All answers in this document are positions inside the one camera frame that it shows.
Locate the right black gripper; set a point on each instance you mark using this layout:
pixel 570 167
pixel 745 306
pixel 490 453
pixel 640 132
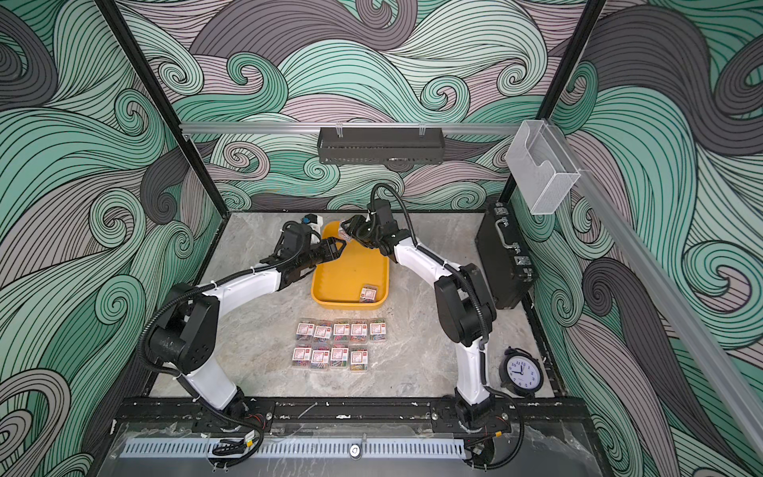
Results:
pixel 355 230

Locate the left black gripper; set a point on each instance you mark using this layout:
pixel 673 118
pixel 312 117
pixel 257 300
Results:
pixel 329 248

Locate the yellow plastic storage tray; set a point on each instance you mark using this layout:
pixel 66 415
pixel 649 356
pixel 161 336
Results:
pixel 337 285

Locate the paper clip box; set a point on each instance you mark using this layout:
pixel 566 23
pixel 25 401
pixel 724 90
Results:
pixel 369 294
pixel 323 332
pixel 359 331
pixel 342 331
pixel 305 331
pixel 339 357

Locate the paper clip box barcode side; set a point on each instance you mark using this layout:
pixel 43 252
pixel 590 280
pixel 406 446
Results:
pixel 378 330

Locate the paper clip box removed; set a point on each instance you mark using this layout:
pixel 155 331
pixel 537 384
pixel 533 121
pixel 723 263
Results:
pixel 320 358
pixel 301 356

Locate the paper clip box edge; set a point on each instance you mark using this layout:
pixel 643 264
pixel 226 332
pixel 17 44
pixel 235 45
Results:
pixel 359 359

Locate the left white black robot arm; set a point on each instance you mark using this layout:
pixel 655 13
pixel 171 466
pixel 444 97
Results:
pixel 185 335

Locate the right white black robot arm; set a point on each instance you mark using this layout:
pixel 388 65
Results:
pixel 465 309

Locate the black briefcase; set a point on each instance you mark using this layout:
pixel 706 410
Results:
pixel 505 256

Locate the black round alarm clock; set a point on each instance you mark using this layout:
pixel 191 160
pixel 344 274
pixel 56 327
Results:
pixel 521 373

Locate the black wall-mounted tray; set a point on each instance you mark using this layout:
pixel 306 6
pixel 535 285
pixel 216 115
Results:
pixel 381 146

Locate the aluminium rail back wall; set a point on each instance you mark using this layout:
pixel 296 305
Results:
pixel 275 127

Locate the aluminium rail wall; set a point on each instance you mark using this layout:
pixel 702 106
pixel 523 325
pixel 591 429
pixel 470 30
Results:
pixel 275 127
pixel 739 397

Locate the clear acrylic wall holder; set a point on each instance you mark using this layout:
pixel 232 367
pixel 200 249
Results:
pixel 541 162

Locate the white slotted cable duct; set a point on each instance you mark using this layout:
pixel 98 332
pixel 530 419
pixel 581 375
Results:
pixel 393 448

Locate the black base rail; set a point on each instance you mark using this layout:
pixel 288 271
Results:
pixel 276 415

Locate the aluminium rail right wall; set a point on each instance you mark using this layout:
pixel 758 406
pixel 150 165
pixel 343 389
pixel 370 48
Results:
pixel 739 397

